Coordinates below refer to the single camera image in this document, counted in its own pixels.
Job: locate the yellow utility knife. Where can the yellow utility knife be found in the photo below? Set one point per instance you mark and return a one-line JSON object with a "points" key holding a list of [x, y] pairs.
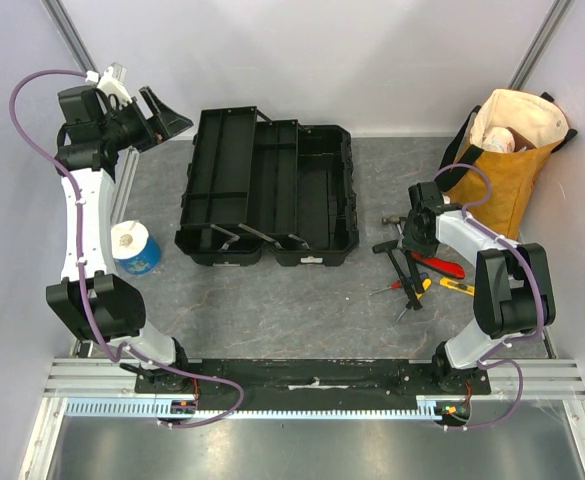
{"points": [[456, 286]]}

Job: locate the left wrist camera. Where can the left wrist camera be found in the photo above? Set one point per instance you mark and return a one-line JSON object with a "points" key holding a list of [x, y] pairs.
{"points": [[111, 83]]}

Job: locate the hammer with metal shaft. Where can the hammer with metal shaft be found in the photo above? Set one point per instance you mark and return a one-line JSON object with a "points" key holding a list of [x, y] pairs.
{"points": [[397, 221]]}

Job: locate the black plastic toolbox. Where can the black plastic toolbox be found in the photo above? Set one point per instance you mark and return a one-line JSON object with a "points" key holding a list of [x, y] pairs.
{"points": [[257, 184]]}

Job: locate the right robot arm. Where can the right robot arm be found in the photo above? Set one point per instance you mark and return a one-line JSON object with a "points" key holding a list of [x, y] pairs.
{"points": [[513, 299]]}

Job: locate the yellow blue screwdriver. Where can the yellow blue screwdriver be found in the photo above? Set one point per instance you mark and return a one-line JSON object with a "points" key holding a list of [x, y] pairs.
{"points": [[425, 284]]}

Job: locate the blue cable duct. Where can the blue cable duct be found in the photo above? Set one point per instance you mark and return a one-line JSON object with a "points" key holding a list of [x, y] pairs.
{"points": [[178, 410]]}

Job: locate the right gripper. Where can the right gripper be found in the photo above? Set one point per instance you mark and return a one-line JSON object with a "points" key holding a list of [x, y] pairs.
{"points": [[413, 265]]}

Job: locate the aluminium frame rail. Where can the aluminium frame rail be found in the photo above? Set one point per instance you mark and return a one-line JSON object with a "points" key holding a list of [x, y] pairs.
{"points": [[551, 379]]}

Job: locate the blue tape roll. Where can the blue tape roll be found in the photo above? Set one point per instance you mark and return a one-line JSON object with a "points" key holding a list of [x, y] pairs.
{"points": [[134, 249]]}

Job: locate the red handled pliers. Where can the red handled pliers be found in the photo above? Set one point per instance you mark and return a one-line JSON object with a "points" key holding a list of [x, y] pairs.
{"points": [[442, 267]]}

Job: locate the red handled screwdriver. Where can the red handled screwdriver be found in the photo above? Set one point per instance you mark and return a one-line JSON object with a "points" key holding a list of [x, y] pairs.
{"points": [[393, 286]]}

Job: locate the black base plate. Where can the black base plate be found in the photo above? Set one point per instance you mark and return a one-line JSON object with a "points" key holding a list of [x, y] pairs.
{"points": [[312, 384]]}

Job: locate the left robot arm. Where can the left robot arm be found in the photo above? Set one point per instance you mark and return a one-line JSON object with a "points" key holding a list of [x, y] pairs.
{"points": [[92, 301]]}

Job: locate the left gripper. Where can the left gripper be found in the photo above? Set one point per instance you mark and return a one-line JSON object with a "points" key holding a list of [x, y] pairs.
{"points": [[153, 131]]}

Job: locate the yellow canvas tote bag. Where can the yellow canvas tote bag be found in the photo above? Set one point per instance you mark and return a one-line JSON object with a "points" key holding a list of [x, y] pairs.
{"points": [[494, 160]]}

